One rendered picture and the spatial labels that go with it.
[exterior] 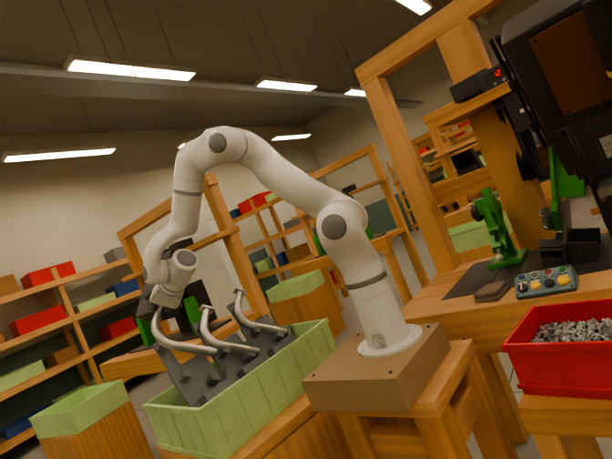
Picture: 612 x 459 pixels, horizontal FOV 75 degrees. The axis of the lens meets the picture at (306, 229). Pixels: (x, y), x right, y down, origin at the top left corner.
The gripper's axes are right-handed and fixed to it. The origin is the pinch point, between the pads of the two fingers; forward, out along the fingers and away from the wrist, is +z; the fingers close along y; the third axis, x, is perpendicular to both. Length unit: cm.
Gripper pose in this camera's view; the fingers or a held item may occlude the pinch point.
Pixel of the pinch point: (159, 309)
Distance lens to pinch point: 156.3
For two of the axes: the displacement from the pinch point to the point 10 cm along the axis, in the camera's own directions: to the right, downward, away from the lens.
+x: 0.1, 7.0, -7.2
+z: -4.9, 6.3, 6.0
